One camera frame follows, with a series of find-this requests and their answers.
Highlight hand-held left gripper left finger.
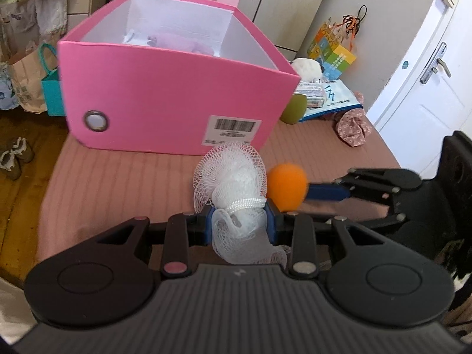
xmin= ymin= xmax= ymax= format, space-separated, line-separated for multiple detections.
xmin=96 ymin=206 xmax=215 ymax=277

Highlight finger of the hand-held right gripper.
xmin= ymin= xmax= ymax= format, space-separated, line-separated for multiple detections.
xmin=306 ymin=168 xmax=423 ymax=205
xmin=321 ymin=211 xmax=409 ymax=234

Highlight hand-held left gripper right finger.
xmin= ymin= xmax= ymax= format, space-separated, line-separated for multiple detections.
xmin=265 ymin=199 xmax=388 ymax=279

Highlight orange sponge ball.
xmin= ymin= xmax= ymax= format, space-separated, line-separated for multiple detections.
xmin=266 ymin=163 xmax=309 ymax=212

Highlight white mesh bath pouf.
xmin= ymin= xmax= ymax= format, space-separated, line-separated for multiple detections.
xmin=192 ymin=143 xmax=290 ymax=266

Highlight floral fabric pouch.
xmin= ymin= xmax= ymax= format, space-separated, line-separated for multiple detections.
xmin=335 ymin=111 xmax=372 ymax=148

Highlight blue white wipes packet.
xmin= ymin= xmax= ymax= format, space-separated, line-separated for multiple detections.
xmin=299 ymin=79 xmax=366 ymax=123

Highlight pink storage box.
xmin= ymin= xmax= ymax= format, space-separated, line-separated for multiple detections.
xmin=57 ymin=0 xmax=301 ymax=155

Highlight white door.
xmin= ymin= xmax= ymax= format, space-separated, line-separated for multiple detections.
xmin=363 ymin=0 xmax=472 ymax=181

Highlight pink striped table cloth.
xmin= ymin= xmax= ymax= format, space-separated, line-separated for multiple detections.
xmin=35 ymin=116 xmax=402 ymax=277

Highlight small striped tissue packet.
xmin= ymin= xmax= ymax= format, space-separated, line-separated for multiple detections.
xmin=295 ymin=81 xmax=326 ymax=108

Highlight white plush toy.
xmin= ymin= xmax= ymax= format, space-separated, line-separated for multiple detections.
xmin=291 ymin=58 xmax=325 ymax=82

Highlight colourful gift bag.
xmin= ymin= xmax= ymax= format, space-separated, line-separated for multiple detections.
xmin=308 ymin=18 xmax=358 ymax=81

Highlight grey wardrobe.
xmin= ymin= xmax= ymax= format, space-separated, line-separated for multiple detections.
xmin=114 ymin=0 xmax=448 ymax=115

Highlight fluffy slipper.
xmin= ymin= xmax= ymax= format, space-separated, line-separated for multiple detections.
xmin=0 ymin=149 xmax=23 ymax=181
xmin=11 ymin=137 xmax=35 ymax=163

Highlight teal bag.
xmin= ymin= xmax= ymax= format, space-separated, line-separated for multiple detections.
xmin=40 ymin=43 xmax=69 ymax=117

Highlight brown paper bag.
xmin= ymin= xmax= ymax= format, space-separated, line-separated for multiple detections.
xmin=7 ymin=42 xmax=60 ymax=115

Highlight blue patterned bag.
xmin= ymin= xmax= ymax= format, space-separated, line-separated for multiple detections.
xmin=0 ymin=63 xmax=17 ymax=110

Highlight white fluffy pants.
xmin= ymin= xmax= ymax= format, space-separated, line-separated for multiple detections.
xmin=35 ymin=0 xmax=69 ymax=41

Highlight silver door handle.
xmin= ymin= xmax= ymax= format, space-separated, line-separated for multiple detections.
xmin=420 ymin=42 xmax=451 ymax=85

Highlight black and orange cords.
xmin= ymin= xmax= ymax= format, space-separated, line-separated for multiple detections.
xmin=343 ymin=5 xmax=368 ymax=50

